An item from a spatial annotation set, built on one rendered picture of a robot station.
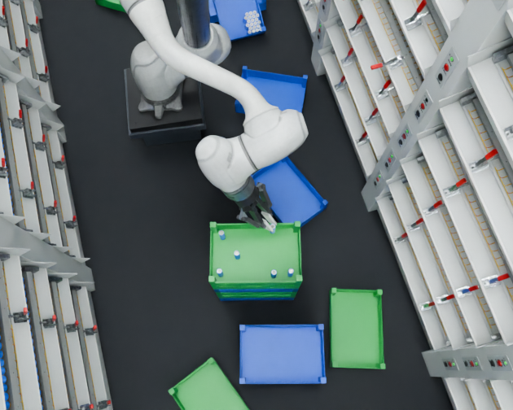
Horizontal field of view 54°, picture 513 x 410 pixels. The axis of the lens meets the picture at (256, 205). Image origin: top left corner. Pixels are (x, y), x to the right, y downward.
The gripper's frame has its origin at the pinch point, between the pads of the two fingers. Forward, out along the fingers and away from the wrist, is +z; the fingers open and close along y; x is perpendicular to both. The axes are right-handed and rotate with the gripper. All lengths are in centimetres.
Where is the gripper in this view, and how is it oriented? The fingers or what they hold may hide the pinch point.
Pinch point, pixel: (267, 221)
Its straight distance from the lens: 158.3
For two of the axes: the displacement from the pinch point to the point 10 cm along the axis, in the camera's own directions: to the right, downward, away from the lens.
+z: 3.8, 4.7, 7.9
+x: 7.8, 3.0, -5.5
